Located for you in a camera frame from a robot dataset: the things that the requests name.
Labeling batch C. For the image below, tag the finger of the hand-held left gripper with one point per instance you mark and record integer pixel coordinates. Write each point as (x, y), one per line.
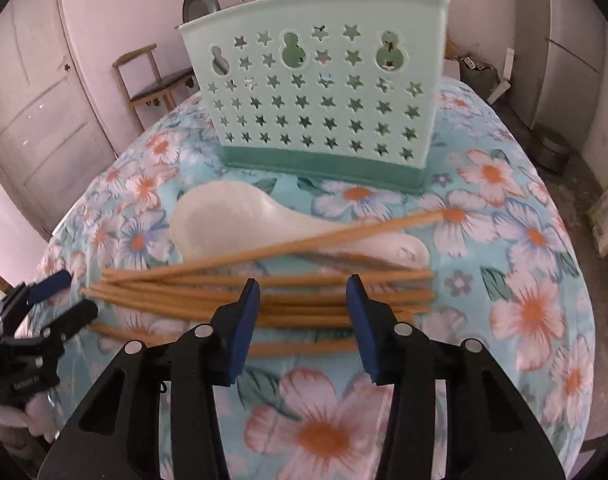
(56, 281)
(71, 316)

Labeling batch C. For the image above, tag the wooden chair with dark seat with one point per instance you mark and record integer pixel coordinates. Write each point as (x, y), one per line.
(159, 82)

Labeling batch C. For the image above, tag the grey refrigerator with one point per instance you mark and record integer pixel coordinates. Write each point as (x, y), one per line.
(569, 35)

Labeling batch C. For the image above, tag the white panel door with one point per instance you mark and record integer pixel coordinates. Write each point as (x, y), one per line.
(44, 125)

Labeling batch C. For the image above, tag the white leaning board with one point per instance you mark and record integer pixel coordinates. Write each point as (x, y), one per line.
(509, 67)

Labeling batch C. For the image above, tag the grey round metal pan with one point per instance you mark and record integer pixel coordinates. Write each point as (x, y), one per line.
(199, 2)

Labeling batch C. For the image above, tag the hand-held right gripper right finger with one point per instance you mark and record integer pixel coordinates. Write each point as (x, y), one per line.
(364, 330)

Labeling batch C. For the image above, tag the floral printed table cloth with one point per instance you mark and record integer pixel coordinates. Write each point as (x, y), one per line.
(484, 285)

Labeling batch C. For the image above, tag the person's left forearm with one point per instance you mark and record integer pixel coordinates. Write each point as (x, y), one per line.
(14, 417)

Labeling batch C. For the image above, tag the green bag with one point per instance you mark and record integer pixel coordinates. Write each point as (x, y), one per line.
(479, 77)

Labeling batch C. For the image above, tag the mint green utensil holder basket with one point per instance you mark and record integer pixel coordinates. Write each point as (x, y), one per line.
(309, 110)

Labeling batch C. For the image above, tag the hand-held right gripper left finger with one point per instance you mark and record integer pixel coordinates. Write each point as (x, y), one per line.
(244, 330)

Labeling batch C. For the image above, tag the white plastic spoon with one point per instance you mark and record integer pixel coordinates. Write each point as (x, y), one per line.
(214, 220)

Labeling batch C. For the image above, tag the pile of wooden chopsticks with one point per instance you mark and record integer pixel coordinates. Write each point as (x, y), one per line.
(299, 305)

